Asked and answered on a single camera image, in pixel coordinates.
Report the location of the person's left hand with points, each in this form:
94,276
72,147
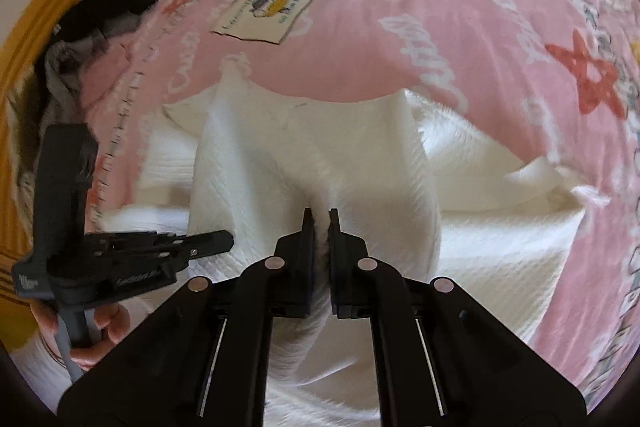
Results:
112,322

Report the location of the white zip hoodie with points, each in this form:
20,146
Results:
350,147

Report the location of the beige coat with fur collar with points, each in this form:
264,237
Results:
20,177

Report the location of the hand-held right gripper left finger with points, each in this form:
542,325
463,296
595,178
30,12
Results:
307,252

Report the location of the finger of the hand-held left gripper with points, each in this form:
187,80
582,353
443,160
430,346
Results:
200,244

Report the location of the pink printed bed sheet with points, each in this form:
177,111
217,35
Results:
400,7

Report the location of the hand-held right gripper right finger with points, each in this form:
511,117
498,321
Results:
337,252

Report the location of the person's left forearm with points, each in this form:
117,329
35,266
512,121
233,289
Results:
40,372

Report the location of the grey knit garment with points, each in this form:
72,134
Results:
60,72

